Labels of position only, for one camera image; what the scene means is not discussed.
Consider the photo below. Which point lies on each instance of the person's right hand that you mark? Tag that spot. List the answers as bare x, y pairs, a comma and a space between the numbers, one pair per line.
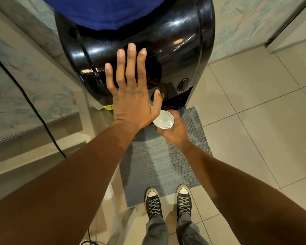
177, 131

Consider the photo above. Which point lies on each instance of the person's left hand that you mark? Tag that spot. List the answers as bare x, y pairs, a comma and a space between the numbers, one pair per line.
131, 104

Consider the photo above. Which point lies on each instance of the person's left middle finger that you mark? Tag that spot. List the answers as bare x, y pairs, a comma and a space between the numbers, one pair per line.
131, 63

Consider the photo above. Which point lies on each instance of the person's left thumb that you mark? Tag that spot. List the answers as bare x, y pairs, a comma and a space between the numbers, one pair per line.
156, 102

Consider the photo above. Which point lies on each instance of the person's left little finger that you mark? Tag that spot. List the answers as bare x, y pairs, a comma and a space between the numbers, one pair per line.
109, 77

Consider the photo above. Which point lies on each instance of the person's right fingers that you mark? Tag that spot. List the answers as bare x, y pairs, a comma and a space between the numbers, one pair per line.
174, 114

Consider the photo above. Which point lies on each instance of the white paper cup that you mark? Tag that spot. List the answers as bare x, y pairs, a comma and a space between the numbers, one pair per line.
163, 119

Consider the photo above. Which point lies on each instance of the person's right forearm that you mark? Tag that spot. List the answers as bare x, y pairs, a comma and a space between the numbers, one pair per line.
244, 199

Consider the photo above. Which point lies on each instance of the person's left forearm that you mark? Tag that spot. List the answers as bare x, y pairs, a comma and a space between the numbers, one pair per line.
66, 186

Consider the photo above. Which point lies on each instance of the yellow warning sticker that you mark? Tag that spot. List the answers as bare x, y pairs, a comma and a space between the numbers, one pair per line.
108, 107

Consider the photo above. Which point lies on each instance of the round dispenser button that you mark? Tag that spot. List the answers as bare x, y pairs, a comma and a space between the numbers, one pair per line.
183, 84

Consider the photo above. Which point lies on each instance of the black water dispenser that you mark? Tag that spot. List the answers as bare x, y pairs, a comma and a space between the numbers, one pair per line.
173, 43

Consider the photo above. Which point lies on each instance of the grey woven floor mat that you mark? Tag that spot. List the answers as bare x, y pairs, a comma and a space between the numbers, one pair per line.
158, 165

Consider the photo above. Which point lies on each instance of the blue water bottle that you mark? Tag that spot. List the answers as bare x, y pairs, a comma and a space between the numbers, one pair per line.
102, 12

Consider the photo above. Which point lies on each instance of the person's right black sneaker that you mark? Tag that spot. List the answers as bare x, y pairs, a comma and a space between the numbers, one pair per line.
183, 201

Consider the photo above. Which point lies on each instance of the person's black sneaker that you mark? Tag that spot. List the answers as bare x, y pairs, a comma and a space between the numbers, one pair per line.
153, 202
183, 201

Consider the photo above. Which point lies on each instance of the person's left black sneaker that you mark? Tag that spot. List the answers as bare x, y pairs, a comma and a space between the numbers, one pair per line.
153, 202

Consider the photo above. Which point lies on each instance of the marble top side counter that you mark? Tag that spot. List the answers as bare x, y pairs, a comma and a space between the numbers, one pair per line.
20, 99

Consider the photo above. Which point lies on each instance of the person's left grey trouser leg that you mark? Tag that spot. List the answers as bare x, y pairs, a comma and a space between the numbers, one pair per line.
155, 232

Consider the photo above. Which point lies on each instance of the person's grey trouser leg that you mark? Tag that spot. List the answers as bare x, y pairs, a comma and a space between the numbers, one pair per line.
190, 233
155, 232

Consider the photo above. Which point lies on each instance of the person's right grey trouser leg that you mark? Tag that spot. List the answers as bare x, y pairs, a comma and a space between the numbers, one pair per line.
190, 233

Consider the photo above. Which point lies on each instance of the white door frame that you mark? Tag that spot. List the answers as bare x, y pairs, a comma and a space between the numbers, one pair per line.
290, 25

